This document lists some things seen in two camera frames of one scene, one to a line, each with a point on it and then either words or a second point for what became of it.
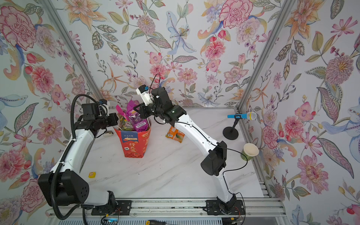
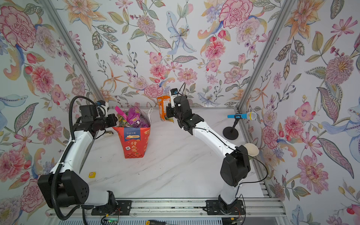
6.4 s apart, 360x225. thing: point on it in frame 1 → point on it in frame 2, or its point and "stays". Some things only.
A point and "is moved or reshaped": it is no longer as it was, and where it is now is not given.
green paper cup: (250, 150) stays
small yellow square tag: (92, 175) stays
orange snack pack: (174, 133) is moved or reshaped
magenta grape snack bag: (138, 124) is moved or reshaped
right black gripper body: (149, 112) → (175, 113)
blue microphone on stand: (231, 133) stays
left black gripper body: (105, 121) stays
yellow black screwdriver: (155, 222) stays
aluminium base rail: (258, 208) stays
